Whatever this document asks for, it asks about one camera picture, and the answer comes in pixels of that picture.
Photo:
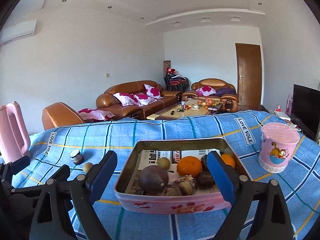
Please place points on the large dark purple fruit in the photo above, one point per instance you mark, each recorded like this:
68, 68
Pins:
153, 179

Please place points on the dark passion fruit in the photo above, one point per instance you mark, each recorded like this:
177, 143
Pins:
205, 180

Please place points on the brown wooden door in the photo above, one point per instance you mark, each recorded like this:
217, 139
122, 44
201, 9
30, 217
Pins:
249, 65

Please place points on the small yellow-green fruit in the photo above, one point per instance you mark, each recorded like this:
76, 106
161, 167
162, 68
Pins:
164, 163

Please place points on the pink tin box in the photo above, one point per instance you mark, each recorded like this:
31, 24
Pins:
170, 201

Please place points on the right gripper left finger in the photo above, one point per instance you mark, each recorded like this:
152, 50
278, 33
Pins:
100, 177

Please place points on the pink floral blanket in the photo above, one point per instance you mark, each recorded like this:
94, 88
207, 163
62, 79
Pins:
95, 115

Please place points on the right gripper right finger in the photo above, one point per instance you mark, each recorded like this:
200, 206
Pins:
271, 219

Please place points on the large orange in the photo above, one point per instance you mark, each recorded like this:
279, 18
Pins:
189, 166

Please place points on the black television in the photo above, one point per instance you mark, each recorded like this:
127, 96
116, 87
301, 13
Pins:
305, 110

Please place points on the brown leather armchair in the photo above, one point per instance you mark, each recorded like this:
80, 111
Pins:
214, 89

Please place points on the white air conditioner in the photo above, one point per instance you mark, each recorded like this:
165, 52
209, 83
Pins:
18, 31

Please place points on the wooden coffee table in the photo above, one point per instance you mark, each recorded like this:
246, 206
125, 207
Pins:
188, 108

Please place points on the blue plaid tablecloth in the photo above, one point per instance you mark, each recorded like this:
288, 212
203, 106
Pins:
299, 182

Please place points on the pink cartoon cup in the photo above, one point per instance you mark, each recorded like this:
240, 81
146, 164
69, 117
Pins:
278, 142

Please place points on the stacked dark chairs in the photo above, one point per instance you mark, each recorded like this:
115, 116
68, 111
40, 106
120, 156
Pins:
180, 84

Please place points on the brown leather chaise end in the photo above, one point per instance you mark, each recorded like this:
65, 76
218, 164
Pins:
60, 114

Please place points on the green-brown kiwi fruit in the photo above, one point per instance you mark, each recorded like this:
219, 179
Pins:
86, 167

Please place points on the small orange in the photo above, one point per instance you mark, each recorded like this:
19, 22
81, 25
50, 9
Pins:
228, 160

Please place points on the brown leather three-seat sofa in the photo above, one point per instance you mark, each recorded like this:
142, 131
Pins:
137, 99

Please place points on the pink electric kettle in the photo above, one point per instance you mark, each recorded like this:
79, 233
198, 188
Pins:
15, 141

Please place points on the peeled brown fruit piece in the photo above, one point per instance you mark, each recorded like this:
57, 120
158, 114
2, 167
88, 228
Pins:
187, 185

